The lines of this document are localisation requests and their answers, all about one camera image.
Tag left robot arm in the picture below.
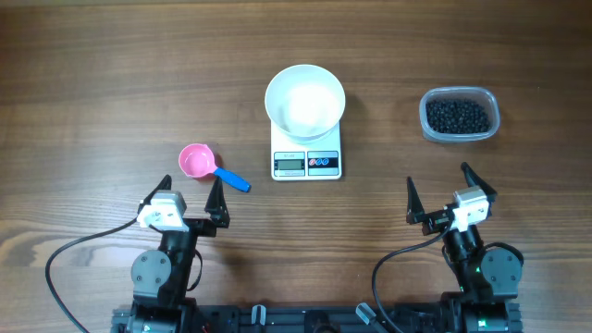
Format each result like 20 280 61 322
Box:
111 175 230 333

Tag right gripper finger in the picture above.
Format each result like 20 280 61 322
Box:
406 177 426 225
461 162 498 203

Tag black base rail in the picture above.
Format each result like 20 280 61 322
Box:
111 302 524 333

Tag black camera cable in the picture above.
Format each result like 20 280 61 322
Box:
371 226 452 333
44 216 140 333

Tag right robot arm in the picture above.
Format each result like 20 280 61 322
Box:
393 163 524 332

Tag right black camera cable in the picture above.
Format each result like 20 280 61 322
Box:
371 226 452 333

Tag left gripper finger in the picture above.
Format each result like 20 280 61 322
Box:
204 177 230 228
139 174 172 208

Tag white digital kitchen scale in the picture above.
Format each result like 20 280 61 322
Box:
271 124 343 181

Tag left black camera cable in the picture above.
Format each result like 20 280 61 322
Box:
44 216 140 333

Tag white bowl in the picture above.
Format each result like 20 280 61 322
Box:
264 64 346 142

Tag clear plastic container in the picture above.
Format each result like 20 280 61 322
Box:
419 86 500 143

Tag black beans in container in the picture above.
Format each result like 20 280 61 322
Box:
426 99 490 134

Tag pink scoop blue handle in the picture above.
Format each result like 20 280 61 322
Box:
179 143 252 192

